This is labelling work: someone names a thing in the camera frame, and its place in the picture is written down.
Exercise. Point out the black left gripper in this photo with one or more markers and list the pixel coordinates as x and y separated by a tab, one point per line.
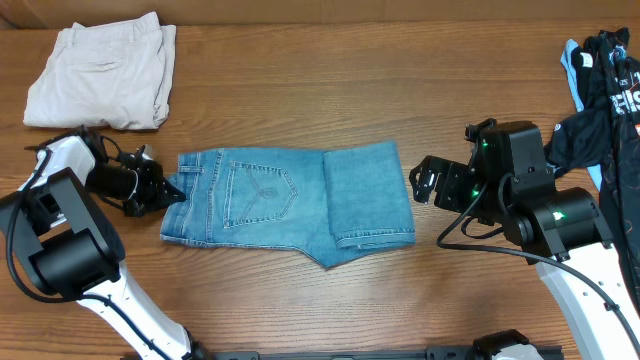
157	197

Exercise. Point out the folded beige trousers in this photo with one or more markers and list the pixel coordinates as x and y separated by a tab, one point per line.
118	75

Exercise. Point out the black printed shirt pile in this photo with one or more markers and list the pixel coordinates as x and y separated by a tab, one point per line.
606	133

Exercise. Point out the blue denim jeans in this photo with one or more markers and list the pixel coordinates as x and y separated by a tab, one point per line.
334	206

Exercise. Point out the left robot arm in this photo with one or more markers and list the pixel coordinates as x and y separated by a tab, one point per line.
61	248

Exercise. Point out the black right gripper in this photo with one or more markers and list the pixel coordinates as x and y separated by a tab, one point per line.
452	174

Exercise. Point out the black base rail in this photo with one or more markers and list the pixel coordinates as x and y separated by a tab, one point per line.
503	345

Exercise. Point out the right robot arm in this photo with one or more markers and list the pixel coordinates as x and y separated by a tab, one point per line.
563	234

